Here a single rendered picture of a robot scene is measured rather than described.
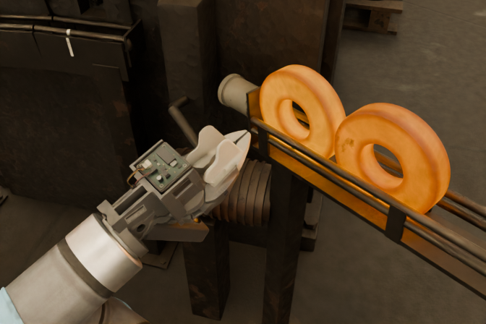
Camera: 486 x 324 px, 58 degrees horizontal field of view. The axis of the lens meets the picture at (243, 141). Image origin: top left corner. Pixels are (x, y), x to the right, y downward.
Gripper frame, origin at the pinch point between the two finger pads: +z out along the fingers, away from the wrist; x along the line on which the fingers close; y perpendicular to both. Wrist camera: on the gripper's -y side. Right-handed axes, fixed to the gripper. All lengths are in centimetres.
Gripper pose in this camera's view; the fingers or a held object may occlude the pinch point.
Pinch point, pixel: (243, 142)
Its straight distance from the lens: 60.7
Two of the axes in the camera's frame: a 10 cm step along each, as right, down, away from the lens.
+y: -2.4, -5.8, -7.8
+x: -6.5, -5.0, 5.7
